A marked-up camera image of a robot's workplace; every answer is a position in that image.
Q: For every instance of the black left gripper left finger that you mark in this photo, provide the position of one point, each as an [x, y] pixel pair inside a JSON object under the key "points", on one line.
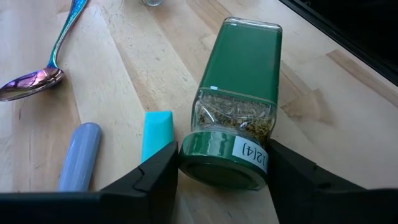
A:
{"points": [[140, 202]]}

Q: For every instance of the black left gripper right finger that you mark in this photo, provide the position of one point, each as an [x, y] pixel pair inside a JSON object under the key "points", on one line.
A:
{"points": [[311, 202]]}

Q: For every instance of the green-lidded herb spice jar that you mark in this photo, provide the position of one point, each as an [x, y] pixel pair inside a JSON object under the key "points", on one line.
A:
{"points": [[242, 68]]}

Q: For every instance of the small glass saffron jar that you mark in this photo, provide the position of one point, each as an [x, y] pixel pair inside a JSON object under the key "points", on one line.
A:
{"points": [[152, 2]]}

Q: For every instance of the iridescent rainbow spoon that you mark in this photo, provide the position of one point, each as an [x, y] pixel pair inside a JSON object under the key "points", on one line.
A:
{"points": [[31, 82]]}

